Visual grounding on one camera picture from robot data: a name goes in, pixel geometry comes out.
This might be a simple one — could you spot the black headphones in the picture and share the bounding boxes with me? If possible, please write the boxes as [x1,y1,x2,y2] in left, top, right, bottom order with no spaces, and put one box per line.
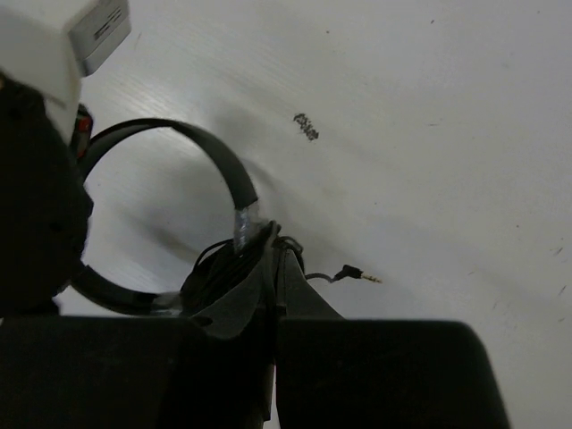
[71,118,303,315]

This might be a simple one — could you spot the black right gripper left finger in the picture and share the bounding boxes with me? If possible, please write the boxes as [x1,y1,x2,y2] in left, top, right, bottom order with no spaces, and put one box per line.
[1,233,276,428]

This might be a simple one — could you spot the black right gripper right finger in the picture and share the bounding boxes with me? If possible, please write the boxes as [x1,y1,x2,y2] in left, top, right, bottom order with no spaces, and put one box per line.
[276,252,509,428]

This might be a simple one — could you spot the black headphone cable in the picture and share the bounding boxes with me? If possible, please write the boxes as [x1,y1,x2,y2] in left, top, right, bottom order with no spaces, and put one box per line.
[187,221,384,323]

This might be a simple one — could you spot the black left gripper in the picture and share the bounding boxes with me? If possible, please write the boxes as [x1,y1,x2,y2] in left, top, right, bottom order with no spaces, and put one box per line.
[1,76,93,316]

